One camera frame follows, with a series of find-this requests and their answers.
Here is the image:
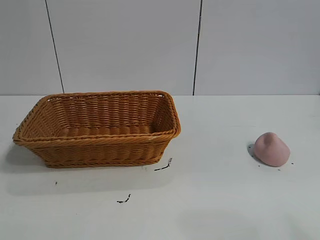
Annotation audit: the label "brown woven wicker basket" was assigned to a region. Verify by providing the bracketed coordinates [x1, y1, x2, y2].
[12, 90, 182, 169]

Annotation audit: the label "pink peach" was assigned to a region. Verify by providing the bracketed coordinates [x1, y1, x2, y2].
[254, 131, 291, 168]

